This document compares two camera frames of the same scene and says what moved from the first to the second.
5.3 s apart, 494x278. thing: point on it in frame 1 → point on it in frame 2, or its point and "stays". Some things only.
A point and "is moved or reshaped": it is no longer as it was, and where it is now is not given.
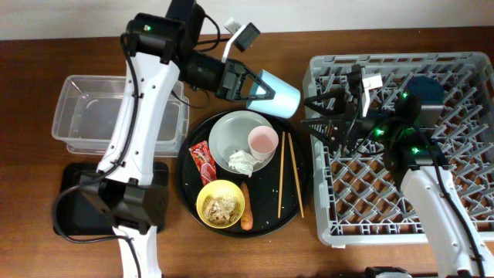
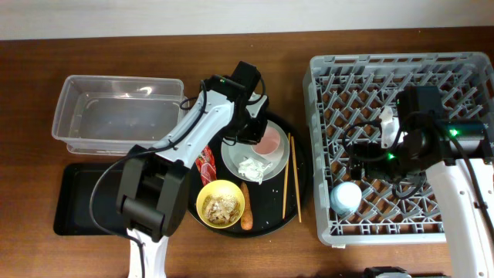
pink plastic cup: (263, 141) is moved or reshaped
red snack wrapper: (204, 161) stays
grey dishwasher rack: (359, 199) stays
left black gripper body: (210, 72) → (248, 129)
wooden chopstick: (281, 174) is moved or reshaped
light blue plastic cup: (285, 103) → (346, 198)
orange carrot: (247, 218) stays
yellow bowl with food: (220, 204) stays
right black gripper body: (377, 128) → (390, 164)
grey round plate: (228, 141) is moved or reshaped
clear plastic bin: (86, 109) stays
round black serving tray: (243, 174) stays
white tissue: (242, 162) → (253, 169)
